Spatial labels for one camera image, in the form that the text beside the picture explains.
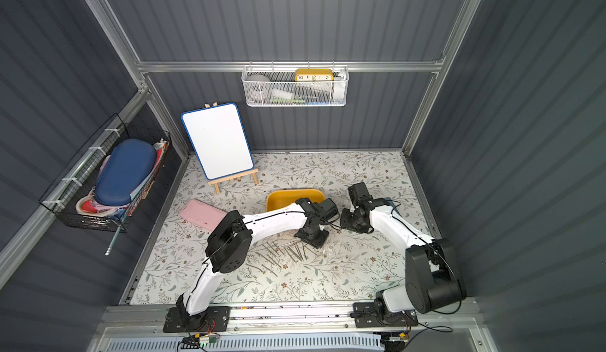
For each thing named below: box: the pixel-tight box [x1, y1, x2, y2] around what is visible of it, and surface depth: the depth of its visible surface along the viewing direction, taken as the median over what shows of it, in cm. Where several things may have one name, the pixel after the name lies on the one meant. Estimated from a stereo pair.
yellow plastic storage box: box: [266, 188, 326, 212], surface depth 101 cm
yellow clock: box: [295, 68, 334, 82], surface depth 90 cm
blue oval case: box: [94, 138, 158, 206], surface depth 69 cm
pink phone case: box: [179, 198, 229, 232], surface depth 98 cm
